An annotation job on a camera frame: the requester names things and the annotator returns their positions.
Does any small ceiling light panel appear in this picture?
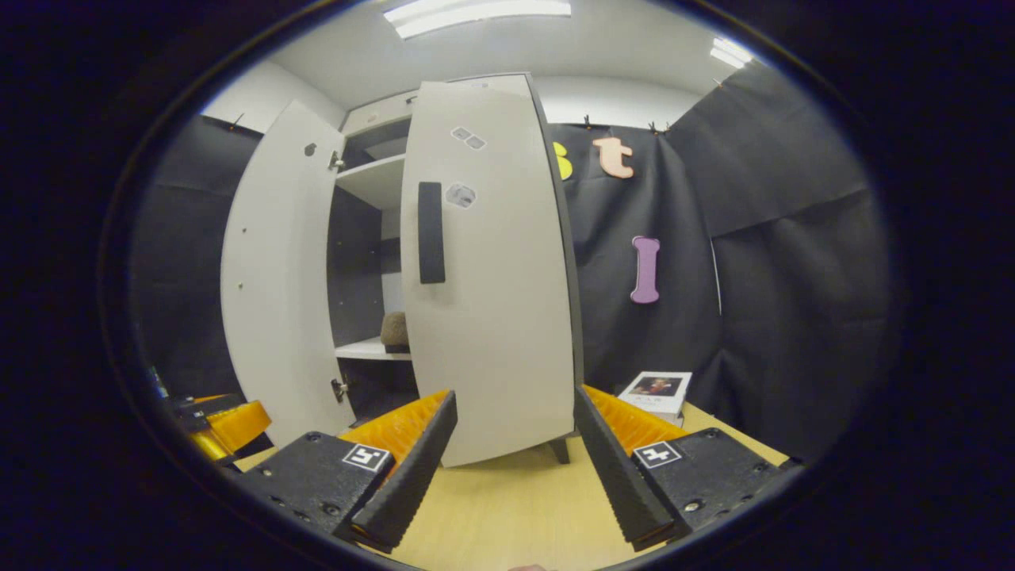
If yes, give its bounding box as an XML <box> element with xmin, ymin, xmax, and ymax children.
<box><xmin>710</xmin><ymin>37</ymin><xmax>754</xmax><ymax>70</ymax></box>

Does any black backdrop cloth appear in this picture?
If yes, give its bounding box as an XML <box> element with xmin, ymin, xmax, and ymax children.
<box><xmin>131</xmin><ymin>63</ymin><xmax>893</xmax><ymax>469</ymax></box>

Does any white photo cover book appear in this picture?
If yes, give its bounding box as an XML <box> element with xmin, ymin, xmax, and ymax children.
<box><xmin>617</xmin><ymin>371</ymin><xmax>693</xmax><ymax>417</ymax></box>

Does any brown fuzzy shoe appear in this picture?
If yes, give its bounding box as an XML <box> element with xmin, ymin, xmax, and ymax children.
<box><xmin>381</xmin><ymin>312</ymin><xmax>411</xmax><ymax>354</ymax></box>

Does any white shoe cabinet door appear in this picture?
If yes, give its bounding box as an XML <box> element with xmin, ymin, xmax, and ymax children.
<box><xmin>220</xmin><ymin>101</ymin><xmax>355</xmax><ymax>449</ymax></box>
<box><xmin>399</xmin><ymin>73</ymin><xmax>578</xmax><ymax>467</ymax></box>

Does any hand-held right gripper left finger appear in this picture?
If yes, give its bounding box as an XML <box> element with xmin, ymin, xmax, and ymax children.
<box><xmin>236</xmin><ymin>389</ymin><xmax>459</xmax><ymax>554</ymax></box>

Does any white grey shoe cabinet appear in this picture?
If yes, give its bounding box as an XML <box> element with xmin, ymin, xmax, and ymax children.
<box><xmin>220</xmin><ymin>73</ymin><xmax>586</xmax><ymax>467</ymax></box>

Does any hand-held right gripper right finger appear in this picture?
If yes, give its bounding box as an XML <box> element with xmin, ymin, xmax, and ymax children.
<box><xmin>573</xmin><ymin>385</ymin><xmax>802</xmax><ymax>552</ymax></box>

